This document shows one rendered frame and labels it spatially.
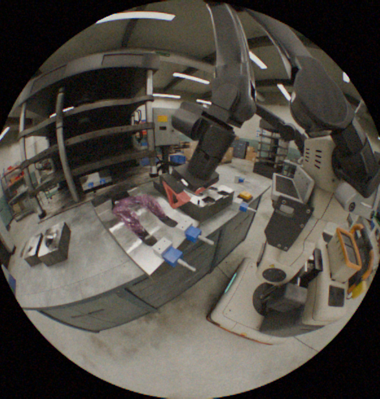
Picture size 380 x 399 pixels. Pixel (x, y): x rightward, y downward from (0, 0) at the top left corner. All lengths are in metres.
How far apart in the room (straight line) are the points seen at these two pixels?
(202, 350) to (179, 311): 0.41
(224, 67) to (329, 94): 0.15
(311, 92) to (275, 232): 0.32
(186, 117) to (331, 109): 0.22
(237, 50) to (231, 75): 0.06
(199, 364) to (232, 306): 0.61
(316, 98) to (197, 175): 0.23
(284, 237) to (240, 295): 0.66
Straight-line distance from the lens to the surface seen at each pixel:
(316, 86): 0.19
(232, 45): 0.26
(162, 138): 1.27
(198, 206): 0.47
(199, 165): 0.22
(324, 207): 0.41
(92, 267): 0.51
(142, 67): 1.22
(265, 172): 4.60
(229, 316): 0.91
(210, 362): 1.22
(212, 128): 0.20
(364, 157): 0.22
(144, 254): 0.37
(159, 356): 1.22
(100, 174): 1.09
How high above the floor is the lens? 1.15
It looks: 31 degrees down
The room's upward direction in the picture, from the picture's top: straight up
